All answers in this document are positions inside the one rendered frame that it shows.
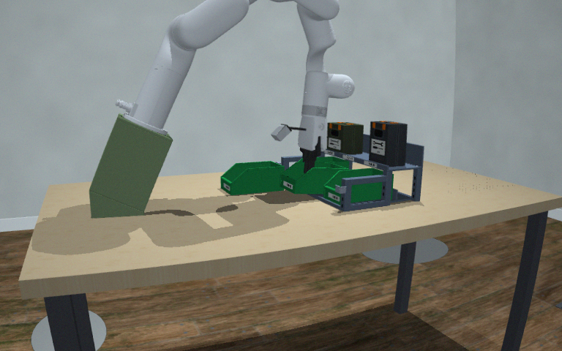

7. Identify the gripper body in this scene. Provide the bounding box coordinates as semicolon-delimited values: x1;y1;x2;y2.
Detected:
298;114;327;151

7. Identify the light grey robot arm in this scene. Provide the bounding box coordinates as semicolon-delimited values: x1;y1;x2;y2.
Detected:
116;0;355;135

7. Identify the black tool case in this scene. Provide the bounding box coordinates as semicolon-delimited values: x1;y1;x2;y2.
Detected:
369;121;408;167

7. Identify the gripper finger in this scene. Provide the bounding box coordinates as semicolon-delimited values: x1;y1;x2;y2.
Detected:
304;136;321;173
300;148;308;162

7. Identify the green bin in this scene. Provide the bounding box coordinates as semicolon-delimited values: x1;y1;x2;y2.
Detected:
281;162;349;194
325;168;394;205
222;161;285;195
299;156;349;169

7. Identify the olive green tool case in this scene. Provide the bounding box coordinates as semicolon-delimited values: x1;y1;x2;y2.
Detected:
327;122;364;154

